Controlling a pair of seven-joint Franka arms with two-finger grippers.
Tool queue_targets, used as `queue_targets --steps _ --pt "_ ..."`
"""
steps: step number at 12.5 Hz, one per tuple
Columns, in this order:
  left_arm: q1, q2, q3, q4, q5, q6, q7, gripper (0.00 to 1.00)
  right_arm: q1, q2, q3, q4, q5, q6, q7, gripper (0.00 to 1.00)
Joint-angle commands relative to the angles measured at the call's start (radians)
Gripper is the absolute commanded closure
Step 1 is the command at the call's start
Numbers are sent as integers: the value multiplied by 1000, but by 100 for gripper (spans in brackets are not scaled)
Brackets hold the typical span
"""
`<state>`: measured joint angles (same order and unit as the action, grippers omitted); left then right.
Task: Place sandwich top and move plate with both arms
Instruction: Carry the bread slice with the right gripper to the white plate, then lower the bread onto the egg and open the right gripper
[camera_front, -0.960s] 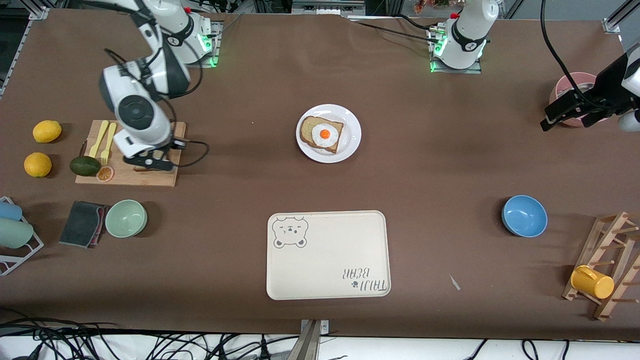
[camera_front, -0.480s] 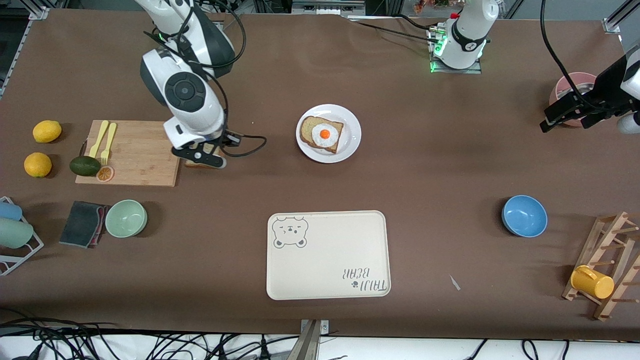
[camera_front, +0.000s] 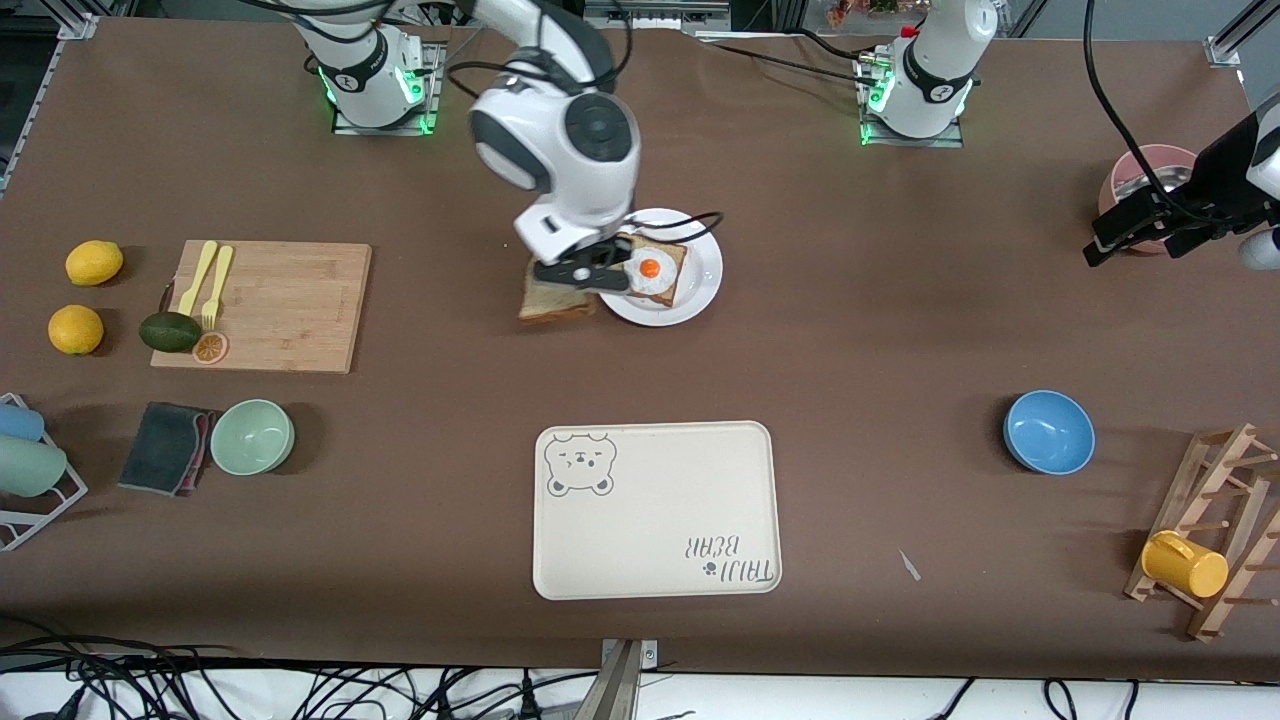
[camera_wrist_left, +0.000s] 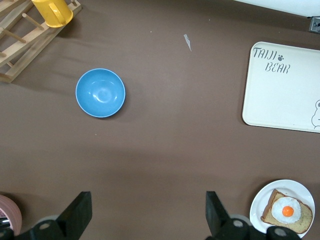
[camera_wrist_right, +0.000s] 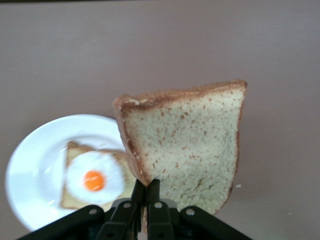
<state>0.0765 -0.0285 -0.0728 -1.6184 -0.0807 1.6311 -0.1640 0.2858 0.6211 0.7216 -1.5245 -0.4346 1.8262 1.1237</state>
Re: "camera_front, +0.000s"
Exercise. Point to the dark grey cloth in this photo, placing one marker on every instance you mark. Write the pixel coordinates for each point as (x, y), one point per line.
(160, 448)

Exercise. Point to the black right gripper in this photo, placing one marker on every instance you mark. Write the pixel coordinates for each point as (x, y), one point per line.
(621, 254)

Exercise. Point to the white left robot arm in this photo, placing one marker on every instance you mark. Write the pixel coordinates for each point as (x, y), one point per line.
(940, 60)

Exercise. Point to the yellow mug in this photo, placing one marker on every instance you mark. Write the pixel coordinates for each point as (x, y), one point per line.
(1185, 566)

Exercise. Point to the cream bear print tray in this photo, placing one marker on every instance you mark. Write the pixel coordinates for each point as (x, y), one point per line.
(655, 510)

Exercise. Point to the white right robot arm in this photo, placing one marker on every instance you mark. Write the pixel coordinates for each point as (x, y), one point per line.
(560, 190)

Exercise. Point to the white tape scrap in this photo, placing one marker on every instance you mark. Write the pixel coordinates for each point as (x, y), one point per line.
(909, 565)

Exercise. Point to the blue bowl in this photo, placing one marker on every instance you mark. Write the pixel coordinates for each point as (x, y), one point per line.
(1049, 432)

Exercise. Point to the bamboo cutting board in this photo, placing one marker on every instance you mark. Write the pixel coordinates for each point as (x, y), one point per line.
(300, 300)

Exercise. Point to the pale green bowl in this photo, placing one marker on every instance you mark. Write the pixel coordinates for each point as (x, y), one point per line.
(252, 437)

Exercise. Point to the plain bread slice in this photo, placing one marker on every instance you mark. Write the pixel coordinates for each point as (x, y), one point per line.
(555, 306)

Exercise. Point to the yellow lemon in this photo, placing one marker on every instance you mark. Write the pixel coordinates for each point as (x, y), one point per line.
(94, 263)
(76, 330)

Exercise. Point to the white round plate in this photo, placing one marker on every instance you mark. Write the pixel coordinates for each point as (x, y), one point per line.
(700, 290)

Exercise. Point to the aluminium corner bracket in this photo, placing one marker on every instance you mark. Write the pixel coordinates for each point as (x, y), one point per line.
(78, 26)
(1240, 35)

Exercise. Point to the light blue cup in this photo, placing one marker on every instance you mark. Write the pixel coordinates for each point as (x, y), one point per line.
(18, 422)

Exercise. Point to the toast with fried egg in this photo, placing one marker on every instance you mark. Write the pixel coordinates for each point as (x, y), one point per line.
(673, 256)

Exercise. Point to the dark green avocado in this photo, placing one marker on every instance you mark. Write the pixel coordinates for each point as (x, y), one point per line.
(170, 332)

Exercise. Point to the metal spoon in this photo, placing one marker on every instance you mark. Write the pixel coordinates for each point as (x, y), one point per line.
(1140, 183)

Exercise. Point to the yellow plastic knife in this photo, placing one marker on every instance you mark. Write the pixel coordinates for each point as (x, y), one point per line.
(200, 270)

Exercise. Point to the pink bowl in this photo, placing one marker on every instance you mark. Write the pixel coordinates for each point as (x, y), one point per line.
(1160, 152)

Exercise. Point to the metal table bracket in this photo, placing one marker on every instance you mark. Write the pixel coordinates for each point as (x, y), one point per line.
(625, 685)

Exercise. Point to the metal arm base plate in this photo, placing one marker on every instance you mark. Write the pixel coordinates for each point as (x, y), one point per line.
(432, 95)
(915, 142)

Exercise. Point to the yellow plastic fork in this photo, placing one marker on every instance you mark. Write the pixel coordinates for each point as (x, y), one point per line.
(220, 275)

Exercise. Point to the fried egg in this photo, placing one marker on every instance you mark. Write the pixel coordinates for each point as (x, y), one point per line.
(652, 272)

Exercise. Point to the orange slice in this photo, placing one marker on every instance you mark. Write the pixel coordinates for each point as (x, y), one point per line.
(211, 348)

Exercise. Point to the pale green cup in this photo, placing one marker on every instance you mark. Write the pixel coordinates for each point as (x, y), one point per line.
(28, 466)

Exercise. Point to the wooden mug rack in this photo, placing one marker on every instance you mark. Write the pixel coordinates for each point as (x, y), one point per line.
(1215, 470)

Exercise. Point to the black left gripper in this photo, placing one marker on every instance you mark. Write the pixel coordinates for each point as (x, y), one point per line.
(1190, 199)

